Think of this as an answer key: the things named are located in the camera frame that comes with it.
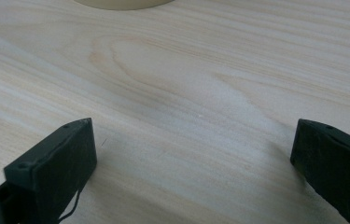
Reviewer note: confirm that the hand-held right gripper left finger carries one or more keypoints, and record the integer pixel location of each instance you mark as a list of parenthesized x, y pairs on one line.
[(57, 161)]

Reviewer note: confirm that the beige strainer container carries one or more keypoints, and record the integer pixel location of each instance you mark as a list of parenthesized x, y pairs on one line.
[(123, 4)]

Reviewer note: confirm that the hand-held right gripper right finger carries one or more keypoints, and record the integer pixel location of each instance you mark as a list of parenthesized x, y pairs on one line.
[(337, 168)]

